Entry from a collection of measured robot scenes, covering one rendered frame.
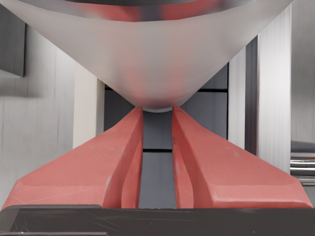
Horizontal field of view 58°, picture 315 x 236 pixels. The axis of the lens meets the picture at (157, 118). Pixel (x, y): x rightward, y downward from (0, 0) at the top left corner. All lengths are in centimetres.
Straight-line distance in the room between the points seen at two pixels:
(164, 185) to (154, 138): 3
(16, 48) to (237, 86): 16
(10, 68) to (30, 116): 4
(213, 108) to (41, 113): 14
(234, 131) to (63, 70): 14
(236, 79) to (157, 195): 9
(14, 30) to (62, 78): 5
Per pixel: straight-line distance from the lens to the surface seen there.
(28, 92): 25
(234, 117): 19
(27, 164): 25
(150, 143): 18
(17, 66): 24
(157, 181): 18
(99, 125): 15
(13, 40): 24
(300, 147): 20
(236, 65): 19
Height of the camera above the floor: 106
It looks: 88 degrees down
